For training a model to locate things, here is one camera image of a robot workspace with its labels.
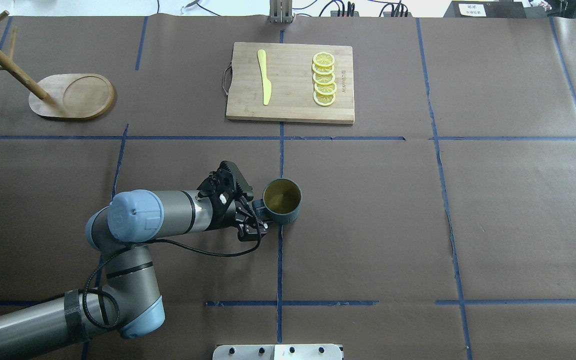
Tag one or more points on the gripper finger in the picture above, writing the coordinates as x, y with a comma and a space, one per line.
245, 210
251, 232

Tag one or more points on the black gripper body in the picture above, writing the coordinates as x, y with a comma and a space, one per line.
219, 216

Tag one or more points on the teal ribbed mug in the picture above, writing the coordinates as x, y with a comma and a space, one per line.
280, 202

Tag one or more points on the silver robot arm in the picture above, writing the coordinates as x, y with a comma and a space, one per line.
122, 293

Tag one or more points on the wooden cup storage rack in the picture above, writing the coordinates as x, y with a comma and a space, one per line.
68, 96

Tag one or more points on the yellow plastic knife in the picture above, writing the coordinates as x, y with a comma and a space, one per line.
266, 83

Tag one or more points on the lemon slice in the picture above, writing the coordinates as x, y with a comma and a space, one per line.
323, 59
328, 89
323, 70
323, 100
323, 79

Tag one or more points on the bamboo cutting board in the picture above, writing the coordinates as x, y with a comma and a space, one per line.
289, 68

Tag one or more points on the orange black power strip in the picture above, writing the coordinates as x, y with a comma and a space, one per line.
345, 9

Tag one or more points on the black box with label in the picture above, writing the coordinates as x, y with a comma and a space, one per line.
493, 9

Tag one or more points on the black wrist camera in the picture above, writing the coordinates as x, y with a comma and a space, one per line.
225, 185

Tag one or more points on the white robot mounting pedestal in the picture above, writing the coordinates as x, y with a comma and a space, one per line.
303, 351

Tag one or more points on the aluminium frame post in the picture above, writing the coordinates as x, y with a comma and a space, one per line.
281, 11

